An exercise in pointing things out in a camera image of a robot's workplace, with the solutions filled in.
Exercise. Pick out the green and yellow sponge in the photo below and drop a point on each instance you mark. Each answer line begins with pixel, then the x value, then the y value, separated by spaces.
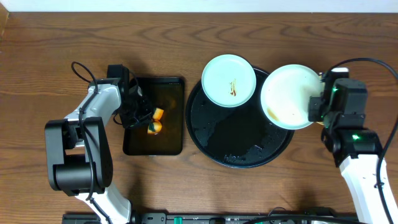
pixel 155 125

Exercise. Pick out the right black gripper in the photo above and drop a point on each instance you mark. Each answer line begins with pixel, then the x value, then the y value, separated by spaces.
pixel 314 102

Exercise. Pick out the black rectangular tray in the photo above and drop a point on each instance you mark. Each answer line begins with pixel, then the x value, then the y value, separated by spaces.
pixel 166 94

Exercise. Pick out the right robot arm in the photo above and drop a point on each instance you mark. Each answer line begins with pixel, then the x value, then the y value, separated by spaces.
pixel 358 153

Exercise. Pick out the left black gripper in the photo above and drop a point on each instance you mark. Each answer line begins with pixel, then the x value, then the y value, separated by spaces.
pixel 135 109

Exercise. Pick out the black round tray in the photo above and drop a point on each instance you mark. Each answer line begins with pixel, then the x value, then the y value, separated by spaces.
pixel 240 137

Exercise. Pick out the light blue plate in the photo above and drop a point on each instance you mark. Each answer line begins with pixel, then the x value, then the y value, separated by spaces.
pixel 285 95
pixel 228 80

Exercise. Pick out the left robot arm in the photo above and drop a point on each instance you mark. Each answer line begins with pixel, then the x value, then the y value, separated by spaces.
pixel 79 161

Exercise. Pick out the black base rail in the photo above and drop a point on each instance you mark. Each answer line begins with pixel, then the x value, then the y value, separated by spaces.
pixel 162 218

